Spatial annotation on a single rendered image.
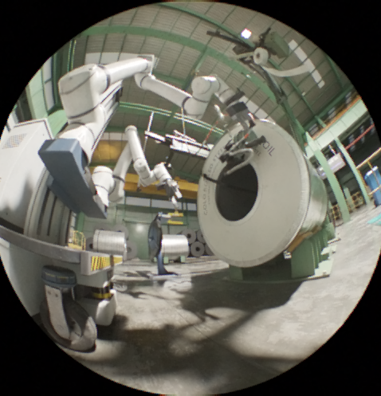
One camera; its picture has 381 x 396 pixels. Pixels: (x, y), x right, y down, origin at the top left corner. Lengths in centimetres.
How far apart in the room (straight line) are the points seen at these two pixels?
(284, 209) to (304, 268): 43
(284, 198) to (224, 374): 78
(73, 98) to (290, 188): 102
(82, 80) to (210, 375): 86
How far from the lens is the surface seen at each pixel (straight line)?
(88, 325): 42
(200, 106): 68
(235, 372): 40
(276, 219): 80
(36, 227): 62
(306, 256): 96
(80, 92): 55
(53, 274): 38
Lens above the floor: 32
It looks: 25 degrees up
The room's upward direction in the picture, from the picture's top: 5 degrees counter-clockwise
